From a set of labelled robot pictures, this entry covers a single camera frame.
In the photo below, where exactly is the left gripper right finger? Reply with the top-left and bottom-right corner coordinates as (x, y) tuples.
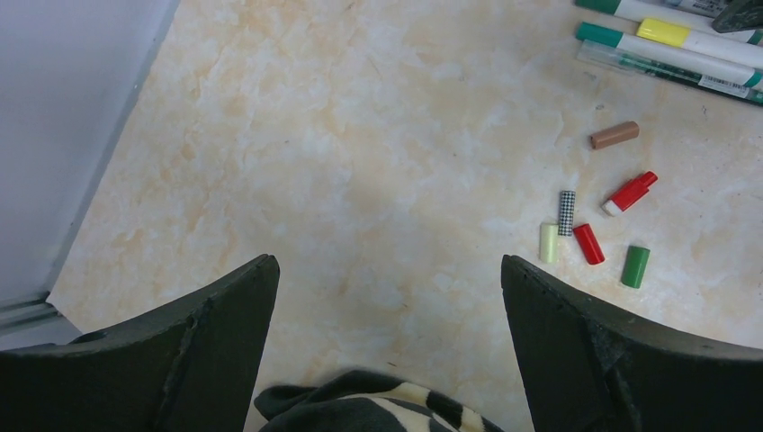
(501, 256), (762, 431)

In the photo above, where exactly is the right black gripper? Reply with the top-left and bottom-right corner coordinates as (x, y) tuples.
(711, 0), (763, 33)

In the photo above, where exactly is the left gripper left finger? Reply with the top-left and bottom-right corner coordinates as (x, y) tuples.
(1, 255), (280, 431)

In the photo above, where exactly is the green cap white marker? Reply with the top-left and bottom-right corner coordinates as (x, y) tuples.
(576, 22), (762, 91)

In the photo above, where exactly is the yellow cap white marker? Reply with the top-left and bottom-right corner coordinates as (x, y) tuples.
(635, 17), (763, 71)

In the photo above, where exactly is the green pen cap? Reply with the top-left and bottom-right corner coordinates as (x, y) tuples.
(620, 245), (651, 289)

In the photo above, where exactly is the red cylindrical pen cap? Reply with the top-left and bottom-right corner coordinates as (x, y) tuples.
(572, 223), (606, 266)

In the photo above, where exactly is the yellow pen cap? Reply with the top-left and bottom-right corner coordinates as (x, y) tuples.
(539, 222), (559, 264)

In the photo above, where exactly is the dark green ink pen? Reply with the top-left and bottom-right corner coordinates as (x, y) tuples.
(576, 40), (762, 107)

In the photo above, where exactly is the brown pen cap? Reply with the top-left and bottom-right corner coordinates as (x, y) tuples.
(589, 121), (640, 149)

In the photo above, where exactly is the houndstooth pen cap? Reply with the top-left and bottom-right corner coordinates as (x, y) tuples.
(558, 190), (576, 237)

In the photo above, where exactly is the red stepped pen cap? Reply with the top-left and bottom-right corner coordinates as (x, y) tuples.
(602, 171), (659, 217)

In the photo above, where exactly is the black floral plush blanket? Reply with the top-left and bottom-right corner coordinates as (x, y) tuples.
(253, 370), (500, 432)

